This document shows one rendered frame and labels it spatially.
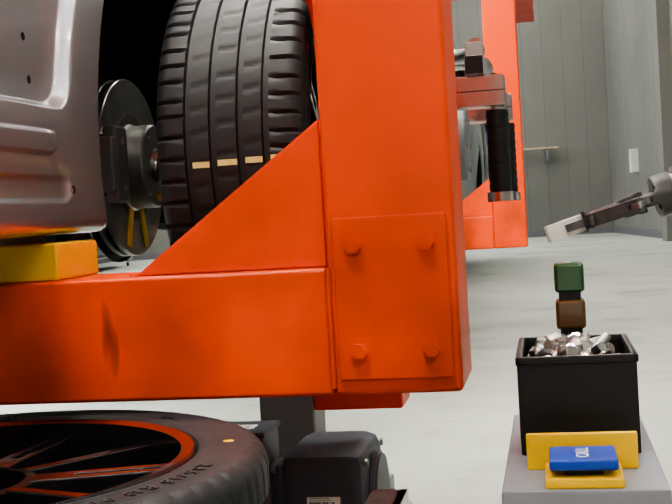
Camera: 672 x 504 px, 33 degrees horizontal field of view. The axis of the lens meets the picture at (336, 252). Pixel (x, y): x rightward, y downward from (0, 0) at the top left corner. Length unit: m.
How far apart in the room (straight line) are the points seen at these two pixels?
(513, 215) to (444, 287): 4.21
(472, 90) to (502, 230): 3.78
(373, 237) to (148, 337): 0.32
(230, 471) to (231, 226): 0.42
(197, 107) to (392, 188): 0.48
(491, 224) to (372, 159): 4.20
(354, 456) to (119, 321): 0.40
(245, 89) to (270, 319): 0.46
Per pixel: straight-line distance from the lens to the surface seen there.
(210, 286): 1.44
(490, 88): 1.83
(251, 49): 1.80
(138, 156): 2.02
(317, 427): 2.07
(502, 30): 5.64
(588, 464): 1.21
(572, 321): 1.58
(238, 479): 1.13
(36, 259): 1.54
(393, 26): 1.41
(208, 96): 1.78
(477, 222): 5.59
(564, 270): 1.57
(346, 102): 1.40
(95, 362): 1.51
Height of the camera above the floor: 0.75
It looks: 2 degrees down
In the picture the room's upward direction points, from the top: 3 degrees counter-clockwise
